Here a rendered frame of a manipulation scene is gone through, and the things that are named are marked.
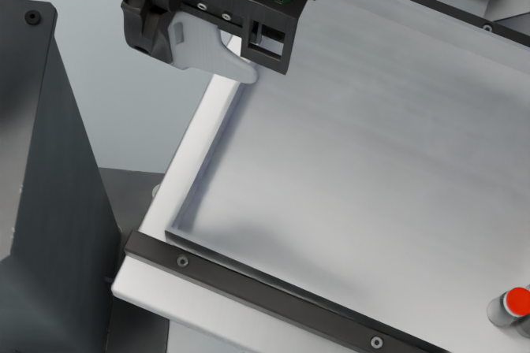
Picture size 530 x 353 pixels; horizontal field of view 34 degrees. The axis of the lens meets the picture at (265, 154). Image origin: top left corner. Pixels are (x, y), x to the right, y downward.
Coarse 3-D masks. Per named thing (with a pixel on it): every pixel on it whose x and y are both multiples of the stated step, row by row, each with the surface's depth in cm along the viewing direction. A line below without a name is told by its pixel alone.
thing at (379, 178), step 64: (320, 0) 75; (384, 0) 73; (256, 64) 73; (320, 64) 73; (384, 64) 74; (448, 64) 74; (512, 64) 74; (256, 128) 71; (320, 128) 71; (384, 128) 72; (448, 128) 72; (512, 128) 72; (192, 192) 68; (256, 192) 69; (320, 192) 69; (384, 192) 70; (448, 192) 70; (512, 192) 70; (256, 256) 67; (320, 256) 68; (384, 256) 68; (448, 256) 68; (512, 256) 69; (384, 320) 63; (448, 320) 66
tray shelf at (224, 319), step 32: (224, 96) 72; (192, 128) 71; (192, 160) 70; (160, 192) 69; (160, 224) 68; (128, 256) 67; (128, 288) 66; (160, 288) 66; (192, 288) 66; (192, 320) 65; (224, 320) 66; (256, 320) 66; (256, 352) 65; (288, 352) 65; (320, 352) 65; (352, 352) 65
